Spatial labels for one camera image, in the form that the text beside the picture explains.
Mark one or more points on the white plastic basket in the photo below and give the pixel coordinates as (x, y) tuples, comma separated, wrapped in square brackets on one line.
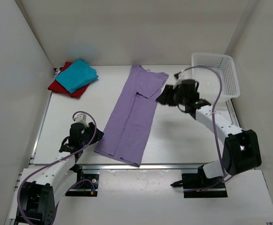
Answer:
[(215, 72)]

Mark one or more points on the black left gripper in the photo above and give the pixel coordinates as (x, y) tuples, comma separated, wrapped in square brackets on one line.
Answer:
[(88, 129)]

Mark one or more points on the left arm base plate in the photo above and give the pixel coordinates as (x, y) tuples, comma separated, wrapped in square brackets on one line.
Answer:
[(86, 188)]

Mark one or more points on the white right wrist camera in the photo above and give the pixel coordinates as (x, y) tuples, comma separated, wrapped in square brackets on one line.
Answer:
[(180, 76)]

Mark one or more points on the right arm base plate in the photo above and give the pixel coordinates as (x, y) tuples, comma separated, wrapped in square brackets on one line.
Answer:
[(197, 185)]

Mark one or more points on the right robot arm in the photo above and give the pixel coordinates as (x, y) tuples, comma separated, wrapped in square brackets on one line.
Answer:
[(238, 149)]

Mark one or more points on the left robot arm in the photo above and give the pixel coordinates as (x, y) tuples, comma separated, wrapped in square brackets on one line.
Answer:
[(40, 193)]

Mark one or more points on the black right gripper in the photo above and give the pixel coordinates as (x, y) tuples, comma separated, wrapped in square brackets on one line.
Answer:
[(166, 98)]

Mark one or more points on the red t shirt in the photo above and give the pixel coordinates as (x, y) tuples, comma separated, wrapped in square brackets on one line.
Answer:
[(57, 88)]

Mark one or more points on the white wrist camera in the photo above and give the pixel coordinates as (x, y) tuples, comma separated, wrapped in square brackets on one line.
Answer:
[(81, 118), (180, 76)]

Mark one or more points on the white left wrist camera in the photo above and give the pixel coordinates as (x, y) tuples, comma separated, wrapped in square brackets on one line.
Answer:
[(81, 118)]

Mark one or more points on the teal t shirt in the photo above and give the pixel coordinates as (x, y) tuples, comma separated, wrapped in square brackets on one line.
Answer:
[(76, 76)]

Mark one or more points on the left side aluminium rail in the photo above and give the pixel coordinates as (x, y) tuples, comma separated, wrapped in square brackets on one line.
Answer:
[(12, 221)]

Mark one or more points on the aluminium table edge rail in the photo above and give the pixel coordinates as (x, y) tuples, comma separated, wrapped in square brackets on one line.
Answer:
[(142, 167)]

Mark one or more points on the purple t shirt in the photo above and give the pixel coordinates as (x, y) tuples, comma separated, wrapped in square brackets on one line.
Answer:
[(128, 128)]

